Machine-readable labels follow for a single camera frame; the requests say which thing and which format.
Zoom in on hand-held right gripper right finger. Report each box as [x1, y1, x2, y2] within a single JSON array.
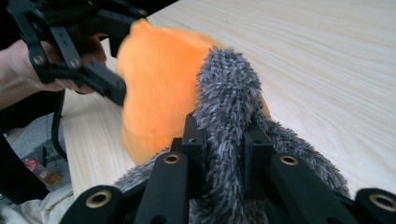
[[243, 119, 275, 200]]

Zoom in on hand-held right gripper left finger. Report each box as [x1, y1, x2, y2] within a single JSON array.
[[171, 111, 209, 200]]

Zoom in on orange ball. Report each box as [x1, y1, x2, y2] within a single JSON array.
[[115, 18, 272, 166]]

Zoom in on grey fuzzy cloth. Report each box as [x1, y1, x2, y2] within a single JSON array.
[[113, 46, 351, 224]]

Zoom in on red label bottle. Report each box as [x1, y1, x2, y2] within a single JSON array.
[[24, 158, 63, 188]]

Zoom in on black angled bar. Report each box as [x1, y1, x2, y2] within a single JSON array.
[[0, 133, 51, 205]]

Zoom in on beige trousers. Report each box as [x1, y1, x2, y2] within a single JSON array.
[[0, 183, 78, 224]]

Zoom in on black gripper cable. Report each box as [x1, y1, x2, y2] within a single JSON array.
[[50, 89, 69, 162]]

